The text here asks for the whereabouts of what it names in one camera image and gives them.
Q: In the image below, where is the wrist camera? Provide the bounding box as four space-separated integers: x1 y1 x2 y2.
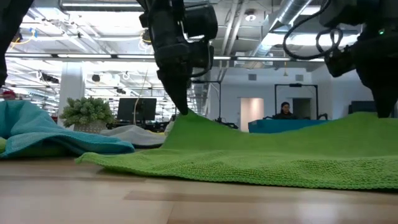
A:
182 2 219 42
324 43 357 78

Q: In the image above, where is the black background rig frame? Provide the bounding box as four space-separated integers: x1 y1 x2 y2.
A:
274 83 319 121
192 80 222 122

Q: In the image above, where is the grey microfiber towel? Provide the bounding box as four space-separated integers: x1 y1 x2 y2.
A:
99 124 168 148

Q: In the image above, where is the person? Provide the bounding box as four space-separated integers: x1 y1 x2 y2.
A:
272 101 297 120

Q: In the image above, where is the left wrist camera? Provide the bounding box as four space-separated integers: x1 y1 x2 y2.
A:
182 2 219 42

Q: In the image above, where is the blue microfiber towel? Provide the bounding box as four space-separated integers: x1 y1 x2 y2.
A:
0 100 136 159

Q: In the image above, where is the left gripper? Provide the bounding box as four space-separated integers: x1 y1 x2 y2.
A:
139 0 215 116

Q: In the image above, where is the black computer monitor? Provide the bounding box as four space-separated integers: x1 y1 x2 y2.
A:
117 98 157 122

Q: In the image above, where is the teal plastic bin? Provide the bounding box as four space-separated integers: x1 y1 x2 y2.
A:
248 119 330 134

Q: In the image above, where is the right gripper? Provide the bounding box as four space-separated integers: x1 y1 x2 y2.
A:
353 27 398 119

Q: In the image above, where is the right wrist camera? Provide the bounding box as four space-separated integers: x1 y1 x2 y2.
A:
324 43 357 78

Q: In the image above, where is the dark blue background screen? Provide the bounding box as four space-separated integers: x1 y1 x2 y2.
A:
348 100 377 114

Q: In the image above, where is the artificial green plant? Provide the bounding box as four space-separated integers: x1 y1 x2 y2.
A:
59 96 115 133

